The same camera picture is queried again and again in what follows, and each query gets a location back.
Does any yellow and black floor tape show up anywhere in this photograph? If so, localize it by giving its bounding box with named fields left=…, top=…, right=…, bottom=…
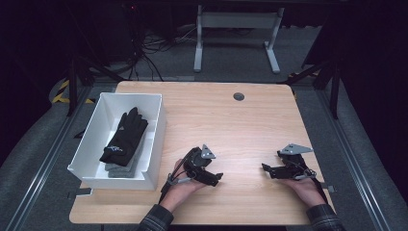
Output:
left=51, top=79, right=96, bottom=105

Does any black tripod stand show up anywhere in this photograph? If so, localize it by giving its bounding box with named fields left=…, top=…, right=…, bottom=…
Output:
left=277, top=57, right=342, bottom=120
left=65, top=54, right=126, bottom=117

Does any white box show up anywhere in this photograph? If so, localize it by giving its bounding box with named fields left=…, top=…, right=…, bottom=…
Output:
left=66, top=91, right=167, bottom=191

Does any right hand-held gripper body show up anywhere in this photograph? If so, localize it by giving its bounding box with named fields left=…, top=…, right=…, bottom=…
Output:
left=271, top=143, right=318, bottom=181

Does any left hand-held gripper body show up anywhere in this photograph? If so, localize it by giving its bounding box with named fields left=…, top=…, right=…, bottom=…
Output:
left=184, top=143, right=217, bottom=179

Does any white metal stand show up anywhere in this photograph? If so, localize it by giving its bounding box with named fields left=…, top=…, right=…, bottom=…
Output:
left=192, top=4, right=286, bottom=75

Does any bundle of black floor cables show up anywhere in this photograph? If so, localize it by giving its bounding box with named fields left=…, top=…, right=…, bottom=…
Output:
left=123, top=25, right=198, bottom=82

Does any black glove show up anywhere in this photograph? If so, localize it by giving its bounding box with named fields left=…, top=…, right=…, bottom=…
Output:
left=99, top=106, right=149, bottom=167

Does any aluminium floor rail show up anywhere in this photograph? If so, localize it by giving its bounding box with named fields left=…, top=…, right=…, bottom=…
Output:
left=4, top=86, right=94, bottom=231
left=316, top=90, right=391, bottom=231

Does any person's right hand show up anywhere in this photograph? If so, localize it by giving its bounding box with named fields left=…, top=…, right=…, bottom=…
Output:
left=283, top=177, right=327, bottom=208

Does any black table bracket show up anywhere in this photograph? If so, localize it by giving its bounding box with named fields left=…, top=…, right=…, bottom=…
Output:
left=320, top=182, right=336, bottom=194

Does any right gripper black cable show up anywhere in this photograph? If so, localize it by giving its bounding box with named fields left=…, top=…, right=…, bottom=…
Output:
left=296, top=167, right=329, bottom=204

